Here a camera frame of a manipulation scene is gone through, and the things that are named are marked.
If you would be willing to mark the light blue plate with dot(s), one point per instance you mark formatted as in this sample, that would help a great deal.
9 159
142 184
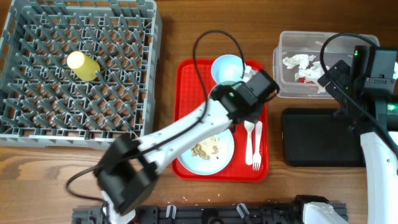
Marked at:
199 166

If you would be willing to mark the light blue bowl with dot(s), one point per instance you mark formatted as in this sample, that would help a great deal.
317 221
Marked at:
228 68

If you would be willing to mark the red snack wrapper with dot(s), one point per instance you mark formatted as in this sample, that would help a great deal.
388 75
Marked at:
304 80

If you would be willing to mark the red plastic tray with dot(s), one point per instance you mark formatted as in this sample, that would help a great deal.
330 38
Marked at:
188 96

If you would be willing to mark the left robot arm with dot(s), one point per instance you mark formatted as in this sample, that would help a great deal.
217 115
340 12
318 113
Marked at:
130 168

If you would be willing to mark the food scraps on plate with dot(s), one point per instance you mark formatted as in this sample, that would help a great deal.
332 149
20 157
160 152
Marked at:
207 149

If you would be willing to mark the clear plastic bin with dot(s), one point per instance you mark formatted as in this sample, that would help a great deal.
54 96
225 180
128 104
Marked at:
303 42

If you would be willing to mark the white plastic spoon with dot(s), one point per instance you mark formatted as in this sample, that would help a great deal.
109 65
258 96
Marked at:
249 127

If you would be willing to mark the white plastic fork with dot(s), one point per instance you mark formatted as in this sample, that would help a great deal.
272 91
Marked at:
256 160

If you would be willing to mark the yellow plastic cup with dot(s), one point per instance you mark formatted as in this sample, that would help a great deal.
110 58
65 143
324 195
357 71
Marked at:
83 66

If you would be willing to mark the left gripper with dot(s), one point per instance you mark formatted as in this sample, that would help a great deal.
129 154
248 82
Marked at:
257 116

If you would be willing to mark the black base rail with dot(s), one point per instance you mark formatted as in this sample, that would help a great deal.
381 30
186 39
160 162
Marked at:
276 213

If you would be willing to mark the grey dishwasher rack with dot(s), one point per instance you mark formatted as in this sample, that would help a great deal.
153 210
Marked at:
43 102

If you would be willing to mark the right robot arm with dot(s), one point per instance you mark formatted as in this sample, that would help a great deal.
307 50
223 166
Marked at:
378 140

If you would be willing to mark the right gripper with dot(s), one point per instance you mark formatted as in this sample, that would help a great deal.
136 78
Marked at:
341 69

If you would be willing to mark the white napkin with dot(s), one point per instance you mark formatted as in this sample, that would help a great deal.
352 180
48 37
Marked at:
307 68

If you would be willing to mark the black tray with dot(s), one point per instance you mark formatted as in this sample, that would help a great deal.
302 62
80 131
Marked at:
319 137

